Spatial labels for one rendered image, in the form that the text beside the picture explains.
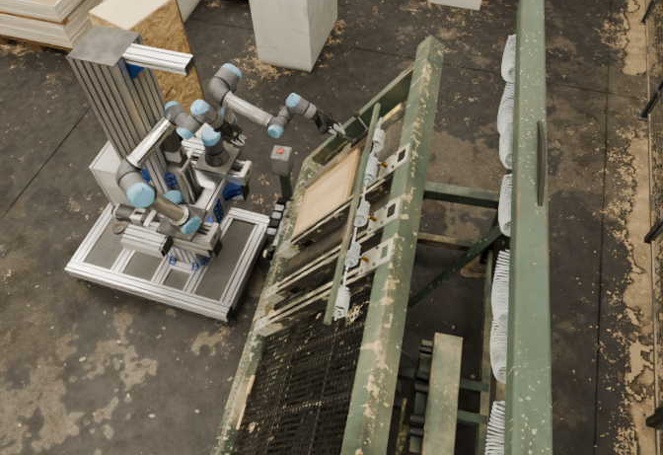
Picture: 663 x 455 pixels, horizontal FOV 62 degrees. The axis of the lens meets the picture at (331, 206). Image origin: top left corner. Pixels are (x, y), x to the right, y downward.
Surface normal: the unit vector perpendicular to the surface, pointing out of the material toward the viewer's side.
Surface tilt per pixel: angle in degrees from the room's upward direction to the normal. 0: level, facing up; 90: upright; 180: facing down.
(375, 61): 0
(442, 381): 0
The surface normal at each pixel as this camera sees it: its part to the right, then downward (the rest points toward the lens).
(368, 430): 0.55, -0.39
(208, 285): -0.03, -0.58
